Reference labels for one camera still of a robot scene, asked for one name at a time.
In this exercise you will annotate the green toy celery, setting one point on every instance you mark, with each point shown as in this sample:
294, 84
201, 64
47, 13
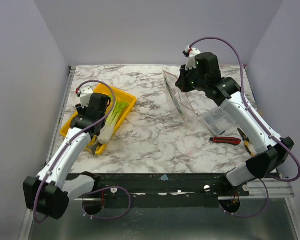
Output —
107, 131

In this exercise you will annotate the green toy scallion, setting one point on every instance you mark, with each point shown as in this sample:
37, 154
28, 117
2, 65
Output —
174, 100

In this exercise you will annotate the clear zip top bag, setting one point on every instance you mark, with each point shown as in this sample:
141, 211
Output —
190, 119

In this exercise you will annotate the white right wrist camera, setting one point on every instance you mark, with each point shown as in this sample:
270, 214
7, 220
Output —
190, 53

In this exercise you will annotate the yellow black pliers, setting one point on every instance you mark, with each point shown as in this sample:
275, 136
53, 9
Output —
246, 141

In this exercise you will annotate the grey toy fish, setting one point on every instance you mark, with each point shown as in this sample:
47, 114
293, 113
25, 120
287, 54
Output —
94, 147

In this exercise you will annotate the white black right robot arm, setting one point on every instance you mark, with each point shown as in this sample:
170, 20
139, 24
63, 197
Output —
271, 149

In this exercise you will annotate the red black utility knife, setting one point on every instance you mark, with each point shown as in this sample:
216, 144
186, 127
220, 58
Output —
225, 140

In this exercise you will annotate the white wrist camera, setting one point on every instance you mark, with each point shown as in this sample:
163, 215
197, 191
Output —
190, 53
84, 94

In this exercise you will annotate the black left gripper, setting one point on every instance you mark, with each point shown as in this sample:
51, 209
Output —
83, 111

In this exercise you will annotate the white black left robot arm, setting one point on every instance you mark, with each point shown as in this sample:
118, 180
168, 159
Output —
44, 193

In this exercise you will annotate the clear plastic screw box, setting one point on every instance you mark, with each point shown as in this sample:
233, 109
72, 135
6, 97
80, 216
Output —
218, 121

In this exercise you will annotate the black mounting rail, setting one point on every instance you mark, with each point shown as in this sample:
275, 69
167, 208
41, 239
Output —
161, 190

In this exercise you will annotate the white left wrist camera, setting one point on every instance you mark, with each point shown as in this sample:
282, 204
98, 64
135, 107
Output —
84, 94

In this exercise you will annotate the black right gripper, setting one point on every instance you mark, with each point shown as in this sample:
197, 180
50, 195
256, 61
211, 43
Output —
181, 81

